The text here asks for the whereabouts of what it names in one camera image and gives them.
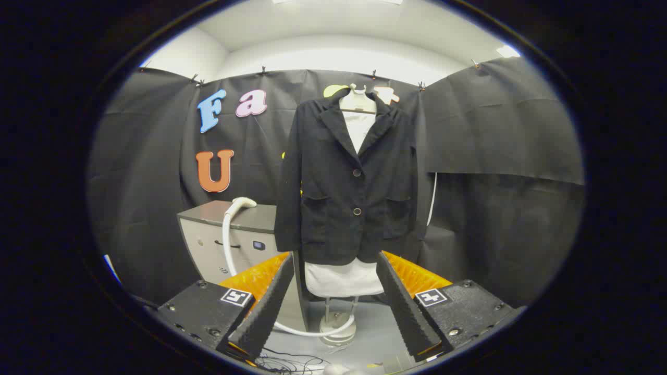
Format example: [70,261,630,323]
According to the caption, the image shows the white garment steamer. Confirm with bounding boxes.
[221,197,357,338]

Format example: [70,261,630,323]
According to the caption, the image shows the grey cabinet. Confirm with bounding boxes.
[177,201,308,332]

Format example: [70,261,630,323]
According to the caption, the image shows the black button jacket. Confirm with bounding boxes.
[275,89,419,266]

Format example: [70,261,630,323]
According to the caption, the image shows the black backdrop cloth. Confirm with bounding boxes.
[88,56,585,308]

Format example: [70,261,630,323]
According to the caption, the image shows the mannequin stand base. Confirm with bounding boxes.
[318,297,360,347]

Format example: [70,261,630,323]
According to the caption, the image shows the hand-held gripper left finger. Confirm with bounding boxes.
[157,252,295,361]

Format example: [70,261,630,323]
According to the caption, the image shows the thin white cord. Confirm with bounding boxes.
[427,172,438,227]

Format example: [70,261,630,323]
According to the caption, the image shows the black floor cables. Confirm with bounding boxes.
[254,347,330,374]

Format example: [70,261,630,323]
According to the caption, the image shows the white mannequin torso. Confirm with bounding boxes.
[304,83,385,299]

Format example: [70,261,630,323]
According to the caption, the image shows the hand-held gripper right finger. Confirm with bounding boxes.
[376,251,524,363]

